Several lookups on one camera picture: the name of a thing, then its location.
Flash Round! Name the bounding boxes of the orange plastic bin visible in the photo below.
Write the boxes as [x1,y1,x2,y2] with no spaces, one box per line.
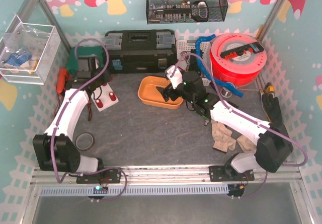
[138,76,183,110]

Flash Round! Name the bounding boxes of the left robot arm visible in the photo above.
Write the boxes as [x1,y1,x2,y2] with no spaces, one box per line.
[33,56,110,173]

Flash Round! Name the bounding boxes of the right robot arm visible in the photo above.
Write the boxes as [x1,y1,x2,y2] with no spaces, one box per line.
[157,70,293,173]

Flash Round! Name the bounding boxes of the black toolbox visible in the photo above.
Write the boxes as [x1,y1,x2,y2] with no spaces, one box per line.
[104,29,177,74]

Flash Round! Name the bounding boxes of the green tool case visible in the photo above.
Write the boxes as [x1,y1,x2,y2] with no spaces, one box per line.
[66,46,106,74]

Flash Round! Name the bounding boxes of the orange black pliers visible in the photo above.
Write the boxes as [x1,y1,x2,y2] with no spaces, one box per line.
[87,101,93,121]

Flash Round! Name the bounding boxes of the orange multimeter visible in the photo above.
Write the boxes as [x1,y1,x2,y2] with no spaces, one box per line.
[56,68,70,97]

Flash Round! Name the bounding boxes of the white perforated basket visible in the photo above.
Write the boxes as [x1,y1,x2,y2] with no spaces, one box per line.
[176,40,212,87]

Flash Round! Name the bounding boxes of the white tape roll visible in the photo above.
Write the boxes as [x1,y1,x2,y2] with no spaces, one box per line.
[220,88,232,98]

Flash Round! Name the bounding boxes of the brown tape roll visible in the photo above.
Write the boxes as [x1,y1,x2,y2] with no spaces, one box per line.
[75,132,95,151]

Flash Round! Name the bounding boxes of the beige work glove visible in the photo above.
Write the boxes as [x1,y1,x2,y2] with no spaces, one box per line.
[211,120,256,153]

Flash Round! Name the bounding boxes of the orange filament spool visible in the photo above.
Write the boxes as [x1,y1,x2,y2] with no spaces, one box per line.
[209,33,267,87]

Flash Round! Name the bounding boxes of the clear acrylic box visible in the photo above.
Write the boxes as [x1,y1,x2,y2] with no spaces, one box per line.
[1,15,61,85]

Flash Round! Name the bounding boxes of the blue white glove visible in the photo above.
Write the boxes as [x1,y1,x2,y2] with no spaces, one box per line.
[5,48,32,67]

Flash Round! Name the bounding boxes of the black terminal strip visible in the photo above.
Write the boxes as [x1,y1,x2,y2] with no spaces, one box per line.
[220,42,264,60]

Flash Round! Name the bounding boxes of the black yellow work glove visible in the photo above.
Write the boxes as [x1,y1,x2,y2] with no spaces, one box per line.
[262,93,282,123]

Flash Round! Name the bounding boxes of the blue corrugated hose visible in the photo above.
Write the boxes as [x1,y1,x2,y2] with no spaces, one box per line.
[195,34,244,98]

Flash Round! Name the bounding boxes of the aluminium front rail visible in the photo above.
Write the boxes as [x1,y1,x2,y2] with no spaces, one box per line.
[30,164,302,186]

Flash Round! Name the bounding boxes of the black wire mesh basket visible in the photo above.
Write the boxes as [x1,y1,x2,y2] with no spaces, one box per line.
[145,0,228,24]

